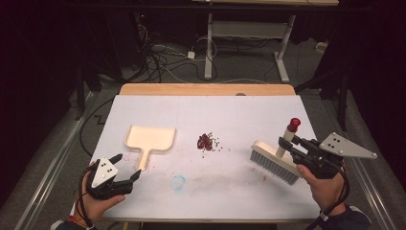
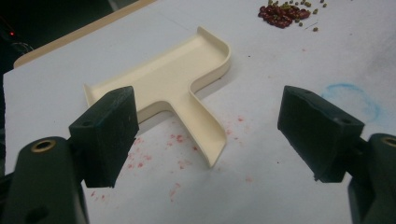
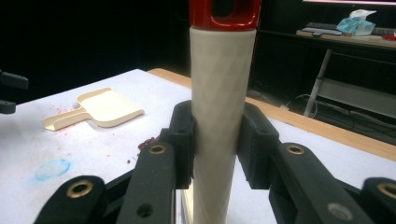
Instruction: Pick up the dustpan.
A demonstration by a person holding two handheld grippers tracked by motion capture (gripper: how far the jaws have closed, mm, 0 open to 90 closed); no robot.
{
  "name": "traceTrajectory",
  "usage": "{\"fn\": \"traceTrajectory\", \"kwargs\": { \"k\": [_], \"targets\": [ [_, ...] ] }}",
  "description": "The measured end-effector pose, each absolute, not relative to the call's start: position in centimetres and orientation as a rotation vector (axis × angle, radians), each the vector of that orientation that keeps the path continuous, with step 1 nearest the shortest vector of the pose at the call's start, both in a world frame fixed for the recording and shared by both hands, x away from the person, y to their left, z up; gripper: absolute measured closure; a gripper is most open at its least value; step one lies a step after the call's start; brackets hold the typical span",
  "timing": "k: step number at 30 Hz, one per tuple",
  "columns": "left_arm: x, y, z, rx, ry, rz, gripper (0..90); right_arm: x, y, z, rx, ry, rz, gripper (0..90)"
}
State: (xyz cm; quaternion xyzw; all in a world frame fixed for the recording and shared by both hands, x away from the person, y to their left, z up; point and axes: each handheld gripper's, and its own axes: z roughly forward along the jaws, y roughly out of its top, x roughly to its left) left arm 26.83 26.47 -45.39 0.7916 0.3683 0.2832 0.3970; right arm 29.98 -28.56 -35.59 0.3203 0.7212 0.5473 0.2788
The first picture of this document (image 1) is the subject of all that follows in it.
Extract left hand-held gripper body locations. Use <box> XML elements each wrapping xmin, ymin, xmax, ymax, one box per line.
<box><xmin>85</xmin><ymin>156</ymin><xmax>135</xmax><ymax>201</ymax></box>

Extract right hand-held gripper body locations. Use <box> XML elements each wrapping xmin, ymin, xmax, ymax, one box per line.
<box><xmin>290</xmin><ymin>131</ymin><xmax>378</xmax><ymax>180</ymax></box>

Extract cream brush with red cap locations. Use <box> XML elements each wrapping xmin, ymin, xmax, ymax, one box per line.
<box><xmin>249</xmin><ymin>117</ymin><xmax>303</xmax><ymax>187</ymax></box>

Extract person's right hand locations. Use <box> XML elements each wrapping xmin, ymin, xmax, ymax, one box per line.
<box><xmin>296</xmin><ymin>162</ymin><xmax>348</xmax><ymax>215</ymax></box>

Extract person's left hand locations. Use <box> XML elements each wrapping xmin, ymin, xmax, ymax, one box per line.
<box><xmin>75</xmin><ymin>161</ymin><xmax>126</xmax><ymax>224</ymax></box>

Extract cream dustpan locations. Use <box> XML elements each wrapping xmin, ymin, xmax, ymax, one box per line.
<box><xmin>124</xmin><ymin>125</ymin><xmax>177</xmax><ymax>173</ymax></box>

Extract black stand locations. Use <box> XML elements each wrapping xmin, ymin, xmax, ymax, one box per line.
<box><xmin>295</xmin><ymin>68</ymin><xmax>350</xmax><ymax>132</ymax></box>

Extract white table cover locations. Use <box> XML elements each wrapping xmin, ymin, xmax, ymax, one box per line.
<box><xmin>90</xmin><ymin>94</ymin><xmax>322</xmax><ymax>221</ymax></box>

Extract pile of red beans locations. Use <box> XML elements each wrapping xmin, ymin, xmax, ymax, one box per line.
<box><xmin>196</xmin><ymin>131</ymin><xmax>223</xmax><ymax>160</ymax></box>

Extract wooden table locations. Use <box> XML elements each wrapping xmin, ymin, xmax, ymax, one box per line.
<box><xmin>90</xmin><ymin>82</ymin><xmax>323</xmax><ymax>224</ymax></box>

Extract small white box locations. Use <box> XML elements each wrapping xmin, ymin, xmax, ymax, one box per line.
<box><xmin>314</xmin><ymin>40</ymin><xmax>329</xmax><ymax>55</ymax></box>

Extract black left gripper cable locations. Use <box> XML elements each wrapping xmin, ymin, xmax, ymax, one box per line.
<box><xmin>78</xmin><ymin>166</ymin><xmax>96</xmax><ymax>230</ymax></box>

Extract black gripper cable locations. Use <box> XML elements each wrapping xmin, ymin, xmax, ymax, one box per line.
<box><xmin>78</xmin><ymin>166</ymin><xmax>96</xmax><ymax>230</ymax></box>
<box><xmin>305</xmin><ymin>164</ymin><xmax>350</xmax><ymax>230</ymax></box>

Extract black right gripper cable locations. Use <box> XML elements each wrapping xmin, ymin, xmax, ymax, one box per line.
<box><xmin>305</xmin><ymin>164</ymin><xmax>350</xmax><ymax>230</ymax></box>

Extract black floor cable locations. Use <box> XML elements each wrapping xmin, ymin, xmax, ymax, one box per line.
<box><xmin>79</xmin><ymin>98</ymin><xmax>115</xmax><ymax>158</ymax></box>

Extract aluminium floor rail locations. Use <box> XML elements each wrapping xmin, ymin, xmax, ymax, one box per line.
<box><xmin>320</xmin><ymin>100</ymin><xmax>386</xmax><ymax>230</ymax></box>
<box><xmin>21</xmin><ymin>91</ymin><xmax>94</xmax><ymax>230</ymax></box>

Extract tangle of floor cables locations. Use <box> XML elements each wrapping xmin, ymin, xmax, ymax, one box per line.
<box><xmin>135</xmin><ymin>23</ymin><xmax>209</xmax><ymax>84</ymax></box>

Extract white desk frame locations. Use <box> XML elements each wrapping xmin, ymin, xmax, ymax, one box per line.
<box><xmin>203</xmin><ymin>12</ymin><xmax>297</xmax><ymax>84</ymax></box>

